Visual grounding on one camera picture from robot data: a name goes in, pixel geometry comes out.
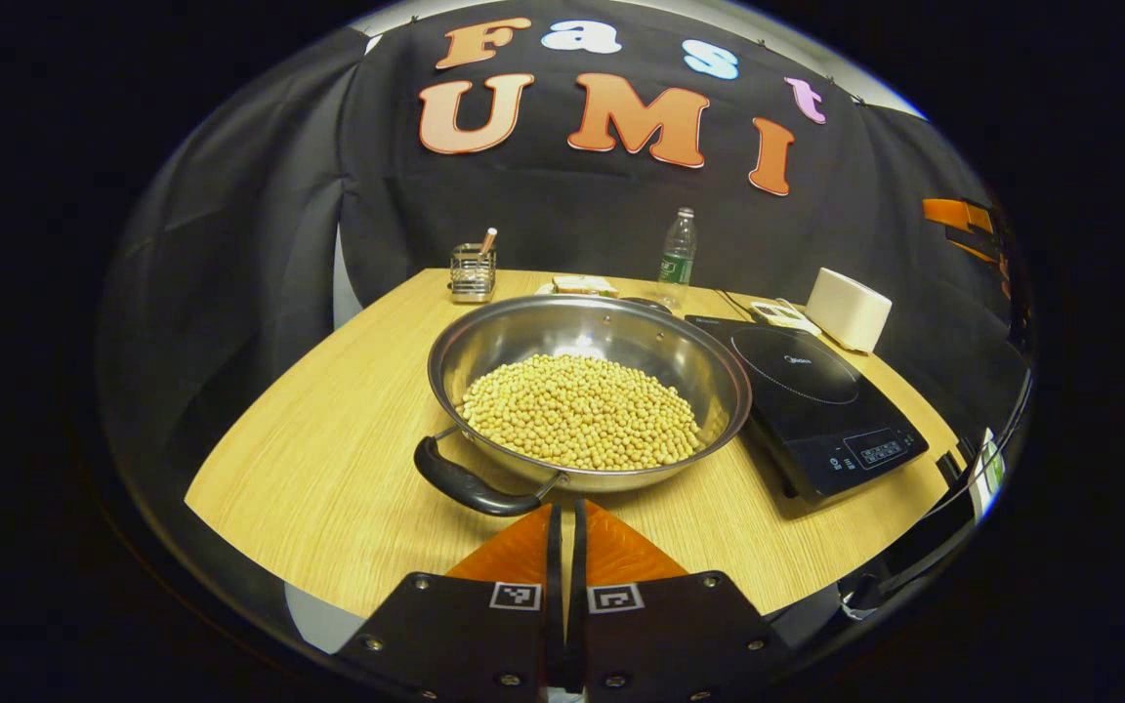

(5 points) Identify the stainless steel pot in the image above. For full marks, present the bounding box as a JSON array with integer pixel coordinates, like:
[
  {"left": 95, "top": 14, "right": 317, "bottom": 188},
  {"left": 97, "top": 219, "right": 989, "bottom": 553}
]
[{"left": 414, "top": 295, "right": 754, "bottom": 517}]

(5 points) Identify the dark curved frame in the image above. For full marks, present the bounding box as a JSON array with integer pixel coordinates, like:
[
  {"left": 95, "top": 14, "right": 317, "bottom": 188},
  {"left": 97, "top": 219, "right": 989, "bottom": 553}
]
[{"left": 838, "top": 376, "right": 1034, "bottom": 622}]

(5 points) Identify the white green box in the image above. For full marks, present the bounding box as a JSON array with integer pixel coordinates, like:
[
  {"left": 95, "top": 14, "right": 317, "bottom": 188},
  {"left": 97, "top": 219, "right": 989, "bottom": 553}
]
[{"left": 973, "top": 428, "right": 1009, "bottom": 518}]

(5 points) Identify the black induction cooktop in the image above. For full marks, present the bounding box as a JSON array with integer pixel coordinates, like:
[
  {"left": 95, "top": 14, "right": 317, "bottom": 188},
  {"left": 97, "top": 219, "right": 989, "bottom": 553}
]
[{"left": 685, "top": 314, "right": 930, "bottom": 504}]

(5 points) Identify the metal wire holder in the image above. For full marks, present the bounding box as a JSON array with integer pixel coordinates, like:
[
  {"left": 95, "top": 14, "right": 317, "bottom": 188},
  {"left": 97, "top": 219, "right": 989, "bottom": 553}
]
[{"left": 448, "top": 244, "right": 498, "bottom": 304}]

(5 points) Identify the black backdrop cloth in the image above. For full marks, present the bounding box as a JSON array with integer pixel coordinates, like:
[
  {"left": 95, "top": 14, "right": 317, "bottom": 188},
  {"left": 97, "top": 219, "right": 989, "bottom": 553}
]
[{"left": 94, "top": 0, "right": 1037, "bottom": 548}]

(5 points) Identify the white toaster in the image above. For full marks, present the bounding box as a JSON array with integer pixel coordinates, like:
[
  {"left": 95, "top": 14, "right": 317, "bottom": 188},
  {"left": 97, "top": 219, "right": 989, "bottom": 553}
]
[{"left": 805, "top": 268, "right": 893, "bottom": 354}]

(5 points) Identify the clear plastic water bottle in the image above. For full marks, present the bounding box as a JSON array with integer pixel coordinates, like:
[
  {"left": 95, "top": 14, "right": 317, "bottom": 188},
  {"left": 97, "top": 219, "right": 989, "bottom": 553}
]
[{"left": 657, "top": 207, "right": 698, "bottom": 309}]

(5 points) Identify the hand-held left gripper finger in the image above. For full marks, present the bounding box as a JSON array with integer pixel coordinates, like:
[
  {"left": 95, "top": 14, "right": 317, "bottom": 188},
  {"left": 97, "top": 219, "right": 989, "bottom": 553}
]
[
  {"left": 333, "top": 503, "right": 563, "bottom": 699},
  {"left": 562, "top": 500, "right": 798, "bottom": 702}
]

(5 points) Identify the pile of yellow soybeans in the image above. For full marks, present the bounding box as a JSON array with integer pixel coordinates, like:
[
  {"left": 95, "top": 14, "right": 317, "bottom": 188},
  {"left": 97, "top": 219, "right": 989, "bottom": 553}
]
[{"left": 458, "top": 353, "right": 705, "bottom": 472}]

